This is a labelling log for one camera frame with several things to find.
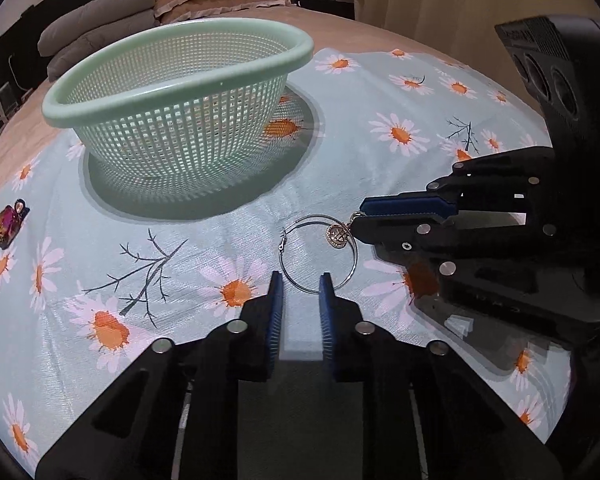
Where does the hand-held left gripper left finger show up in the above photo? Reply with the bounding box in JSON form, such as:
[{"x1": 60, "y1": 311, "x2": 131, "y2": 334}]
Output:
[{"x1": 35, "y1": 271, "x2": 285, "y2": 480}]

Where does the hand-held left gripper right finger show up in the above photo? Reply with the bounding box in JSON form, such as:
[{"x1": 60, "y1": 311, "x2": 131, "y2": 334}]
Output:
[{"x1": 319, "y1": 272, "x2": 565, "y2": 480}]

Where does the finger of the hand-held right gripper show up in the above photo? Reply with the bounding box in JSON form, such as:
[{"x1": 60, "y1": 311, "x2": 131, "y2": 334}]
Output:
[
  {"x1": 359, "y1": 146, "x2": 555, "y2": 221},
  {"x1": 351, "y1": 210, "x2": 560, "y2": 286}
]

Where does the small round charm earring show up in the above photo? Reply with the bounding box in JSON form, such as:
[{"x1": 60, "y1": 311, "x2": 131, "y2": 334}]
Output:
[{"x1": 326, "y1": 212, "x2": 363, "y2": 250}]

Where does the silver hoop earring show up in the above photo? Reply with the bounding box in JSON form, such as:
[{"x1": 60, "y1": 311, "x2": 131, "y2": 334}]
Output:
[{"x1": 279, "y1": 215, "x2": 359, "y2": 293}]

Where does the green plastic mesh basket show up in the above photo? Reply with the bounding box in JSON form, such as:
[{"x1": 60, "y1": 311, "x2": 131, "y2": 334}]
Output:
[{"x1": 41, "y1": 16, "x2": 314, "y2": 206}]

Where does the blue daisy print cloth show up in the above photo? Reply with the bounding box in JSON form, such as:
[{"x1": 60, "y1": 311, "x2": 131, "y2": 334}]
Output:
[{"x1": 0, "y1": 47, "x2": 580, "y2": 480}]

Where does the cream curtain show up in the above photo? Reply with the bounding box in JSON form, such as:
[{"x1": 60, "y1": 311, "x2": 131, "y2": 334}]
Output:
[{"x1": 337, "y1": 0, "x2": 600, "y2": 126}]

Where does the dark nightstand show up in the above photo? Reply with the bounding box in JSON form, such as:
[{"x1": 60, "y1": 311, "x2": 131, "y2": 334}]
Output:
[{"x1": 300, "y1": 0, "x2": 355, "y2": 21}]

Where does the iridescent hair clip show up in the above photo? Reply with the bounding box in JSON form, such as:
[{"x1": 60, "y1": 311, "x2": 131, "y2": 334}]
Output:
[{"x1": 0, "y1": 199, "x2": 32, "y2": 251}]

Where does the white bedside device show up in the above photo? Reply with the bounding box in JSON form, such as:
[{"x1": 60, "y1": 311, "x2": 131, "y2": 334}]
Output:
[{"x1": 0, "y1": 87, "x2": 18, "y2": 123}]

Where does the black headboard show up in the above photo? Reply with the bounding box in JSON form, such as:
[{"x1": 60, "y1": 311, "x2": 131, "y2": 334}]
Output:
[{"x1": 0, "y1": 5, "x2": 41, "y2": 151}]

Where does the white cable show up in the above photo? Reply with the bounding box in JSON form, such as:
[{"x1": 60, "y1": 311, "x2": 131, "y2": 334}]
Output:
[{"x1": 9, "y1": 55, "x2": 32, "y2": 97}]

